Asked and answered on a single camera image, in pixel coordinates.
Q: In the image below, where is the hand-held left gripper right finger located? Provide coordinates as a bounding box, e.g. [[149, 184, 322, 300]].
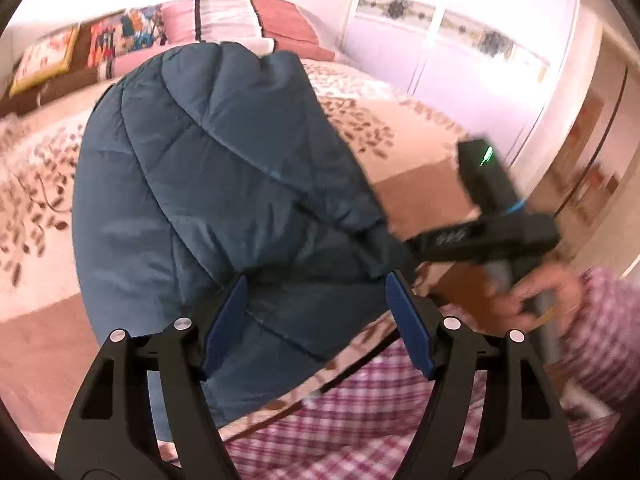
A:
[[385, 270, 581, 480]]

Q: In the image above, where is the salmon pillow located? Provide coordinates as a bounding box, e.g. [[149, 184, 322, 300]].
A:
[[247, 0, 321, 48]]

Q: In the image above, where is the leaf pattern blanket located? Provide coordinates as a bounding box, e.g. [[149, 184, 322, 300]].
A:
[[0, 55, 481, 461]]

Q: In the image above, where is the person's right forearm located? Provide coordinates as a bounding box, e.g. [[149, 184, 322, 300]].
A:
[[560, 267, 640, 411]]

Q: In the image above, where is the blue quilted jacket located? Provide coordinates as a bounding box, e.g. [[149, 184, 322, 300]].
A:
[[71, 40, 426, 441]]

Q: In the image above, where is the person's right hand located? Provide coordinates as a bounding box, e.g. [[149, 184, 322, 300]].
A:
[[482, 265, 586, 336]]

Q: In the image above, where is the brown cushion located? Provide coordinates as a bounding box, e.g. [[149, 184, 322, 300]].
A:
[[0, 65, 116, 118]]

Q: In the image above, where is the pink plaid clothing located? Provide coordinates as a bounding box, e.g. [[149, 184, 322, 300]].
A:
[[220, 340, 626, 480]]

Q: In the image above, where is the wooden door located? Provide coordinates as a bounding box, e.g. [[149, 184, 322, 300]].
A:
[[520, 45, 640, 281]]

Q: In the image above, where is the yellow framed cushion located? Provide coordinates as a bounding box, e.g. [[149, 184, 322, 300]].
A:
[[7, 25, 81, 98]]

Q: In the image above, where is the pink striped pillow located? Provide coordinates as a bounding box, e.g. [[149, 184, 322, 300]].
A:
[[160, 0, 261, 43]]

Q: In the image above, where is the colourful patchwork cushion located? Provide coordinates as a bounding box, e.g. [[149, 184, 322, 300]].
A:
[[87, 5, 168, 68]]

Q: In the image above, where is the white wardrobe with floral trim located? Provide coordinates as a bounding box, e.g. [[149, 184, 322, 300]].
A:
[[340, 0, 586, 171]]

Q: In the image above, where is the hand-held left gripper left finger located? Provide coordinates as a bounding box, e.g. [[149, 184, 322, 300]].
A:
[[54, 274, 249, 480]]

